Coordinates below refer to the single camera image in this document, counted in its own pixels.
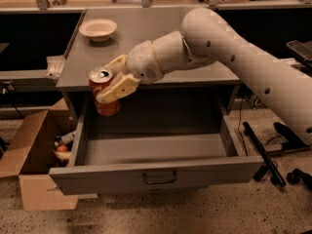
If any red coke can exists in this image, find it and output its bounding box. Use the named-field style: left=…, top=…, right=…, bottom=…
left=89, top=67, right=120, bottom=116

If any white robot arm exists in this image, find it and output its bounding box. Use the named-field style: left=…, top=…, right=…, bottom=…
left=97, top=8, right=312, bottom=145

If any black chair base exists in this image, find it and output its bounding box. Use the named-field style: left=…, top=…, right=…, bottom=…
left=267, top=122, right=312, bottom=190

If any grey metal bracket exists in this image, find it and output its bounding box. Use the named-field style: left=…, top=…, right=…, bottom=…
left=45, top=55, right=65, bottom=79

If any orange round fruit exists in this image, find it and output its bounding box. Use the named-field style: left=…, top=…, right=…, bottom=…
left=56, top=144, right=68, bottom=152

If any black bar on floor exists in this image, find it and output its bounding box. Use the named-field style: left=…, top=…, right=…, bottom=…
left=243, top=122, right=286, bottom=187

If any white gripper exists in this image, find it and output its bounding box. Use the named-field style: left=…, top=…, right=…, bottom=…
left=96, top=41, right=164, bottom=104

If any black drawer handle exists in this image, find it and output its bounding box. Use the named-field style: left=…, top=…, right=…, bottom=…
left=142, top=172, right=177, bottom=185

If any open grey top drawer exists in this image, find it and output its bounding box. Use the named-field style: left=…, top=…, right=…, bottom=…
left=50, top=89, right=262, bottom=195

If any white paper bowl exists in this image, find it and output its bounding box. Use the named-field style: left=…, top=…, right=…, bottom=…
left=79, top=19, right=117, bottom=42

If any brown cardboard box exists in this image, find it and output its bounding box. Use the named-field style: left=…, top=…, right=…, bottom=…
left=0, top=99, right=78, bottom=211

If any white plastic bottle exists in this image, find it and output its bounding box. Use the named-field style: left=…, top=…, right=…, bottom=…
left=54, top=131, right=76, bottom=147

